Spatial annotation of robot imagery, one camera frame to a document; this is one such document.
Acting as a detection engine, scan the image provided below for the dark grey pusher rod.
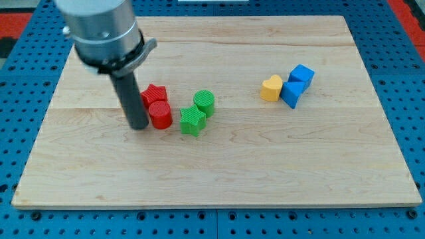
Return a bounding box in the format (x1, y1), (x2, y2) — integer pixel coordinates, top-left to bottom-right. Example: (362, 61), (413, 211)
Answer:
(110, 73), (149, 130)

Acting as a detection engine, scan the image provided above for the grey pusher mount clamp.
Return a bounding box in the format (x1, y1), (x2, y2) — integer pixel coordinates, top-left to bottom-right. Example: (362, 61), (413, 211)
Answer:
(75, 31), (157, 78)

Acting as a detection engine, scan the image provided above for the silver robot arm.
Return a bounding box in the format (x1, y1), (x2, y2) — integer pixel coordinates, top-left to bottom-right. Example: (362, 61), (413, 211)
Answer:
(54, 0), (157, 130)

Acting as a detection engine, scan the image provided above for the red star block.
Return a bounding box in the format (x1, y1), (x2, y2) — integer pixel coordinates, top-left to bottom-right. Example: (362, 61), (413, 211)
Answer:
(140, 84), (168, 109)

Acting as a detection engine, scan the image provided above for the red cylinder block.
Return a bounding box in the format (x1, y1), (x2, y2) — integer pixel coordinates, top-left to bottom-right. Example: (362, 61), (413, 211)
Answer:
(148, 101), (173, 129)

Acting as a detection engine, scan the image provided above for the green star block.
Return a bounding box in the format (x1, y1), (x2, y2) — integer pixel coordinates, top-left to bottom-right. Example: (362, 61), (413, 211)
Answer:
(179, 104), (207, 137)

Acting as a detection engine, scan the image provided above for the green cylinder block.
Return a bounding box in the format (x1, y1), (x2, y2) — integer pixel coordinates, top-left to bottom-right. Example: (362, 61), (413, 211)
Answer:
(193, 90), (215, 118)

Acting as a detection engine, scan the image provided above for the wooden board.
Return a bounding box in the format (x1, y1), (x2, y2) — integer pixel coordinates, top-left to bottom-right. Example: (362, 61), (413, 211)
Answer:
(12, 16), (422, 210)

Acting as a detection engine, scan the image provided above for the yellow heart block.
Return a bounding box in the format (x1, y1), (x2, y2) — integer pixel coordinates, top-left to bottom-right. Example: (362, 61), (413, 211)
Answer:
(260, 74), (283, 102)

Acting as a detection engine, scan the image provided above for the blue triangle block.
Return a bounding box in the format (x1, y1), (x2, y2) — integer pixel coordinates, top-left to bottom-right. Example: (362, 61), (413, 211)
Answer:
(280, 82), (305, 109)

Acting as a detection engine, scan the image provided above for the blue cube block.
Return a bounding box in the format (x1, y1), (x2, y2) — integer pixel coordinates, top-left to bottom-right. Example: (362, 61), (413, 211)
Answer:
(288, 64), (315, 91)

